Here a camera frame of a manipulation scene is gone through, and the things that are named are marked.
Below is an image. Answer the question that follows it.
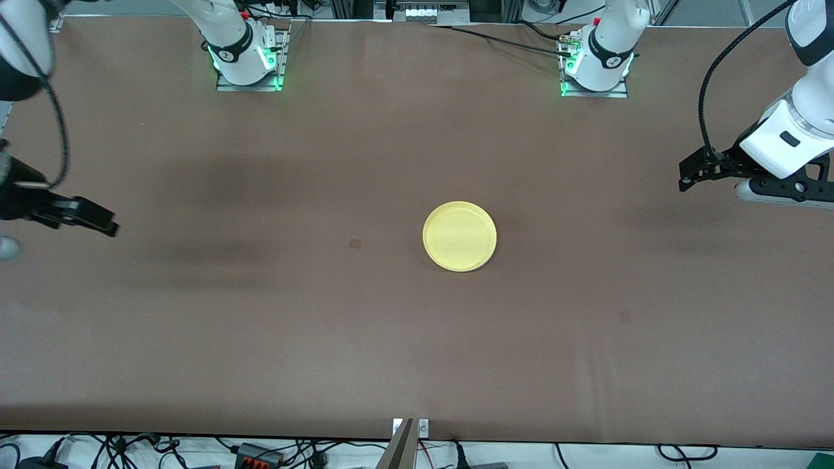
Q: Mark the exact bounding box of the black red power device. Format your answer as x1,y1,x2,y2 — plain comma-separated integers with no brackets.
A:
236,442,285,469

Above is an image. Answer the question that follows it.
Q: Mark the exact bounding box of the yellow round plate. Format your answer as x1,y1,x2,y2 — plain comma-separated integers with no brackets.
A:
422,201,498,273

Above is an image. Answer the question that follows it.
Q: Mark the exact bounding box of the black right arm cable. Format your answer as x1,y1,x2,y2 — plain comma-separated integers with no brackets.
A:
0,10,70,191

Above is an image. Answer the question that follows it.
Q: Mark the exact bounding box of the long black table cable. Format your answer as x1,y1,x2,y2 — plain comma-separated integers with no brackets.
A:
427,23,577,59

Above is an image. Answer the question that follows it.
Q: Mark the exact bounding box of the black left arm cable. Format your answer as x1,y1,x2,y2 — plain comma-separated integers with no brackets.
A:
698,0,799,165

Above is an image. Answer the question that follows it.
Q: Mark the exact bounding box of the looped black floor cable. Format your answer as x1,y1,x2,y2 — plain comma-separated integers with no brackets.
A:
656,444,719,462

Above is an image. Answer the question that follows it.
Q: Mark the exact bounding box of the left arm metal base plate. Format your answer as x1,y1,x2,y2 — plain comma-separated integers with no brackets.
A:
560,33,629,99

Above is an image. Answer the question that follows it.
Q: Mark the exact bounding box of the grey slanted metal post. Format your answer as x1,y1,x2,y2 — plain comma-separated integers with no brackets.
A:
376,418,418,469

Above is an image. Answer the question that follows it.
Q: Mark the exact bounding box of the white power strip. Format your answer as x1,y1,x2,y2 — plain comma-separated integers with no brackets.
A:
403,0,471,24

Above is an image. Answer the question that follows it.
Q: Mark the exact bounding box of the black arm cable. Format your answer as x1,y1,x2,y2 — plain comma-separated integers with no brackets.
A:
698,0,799,165
0,10,70,191

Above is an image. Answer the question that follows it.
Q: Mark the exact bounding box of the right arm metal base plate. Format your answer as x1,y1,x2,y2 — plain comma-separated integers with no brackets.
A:
216,26,291,92

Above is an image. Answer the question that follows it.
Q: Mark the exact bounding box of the brown table cover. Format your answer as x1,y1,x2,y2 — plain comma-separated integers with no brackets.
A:
0,16,834,450

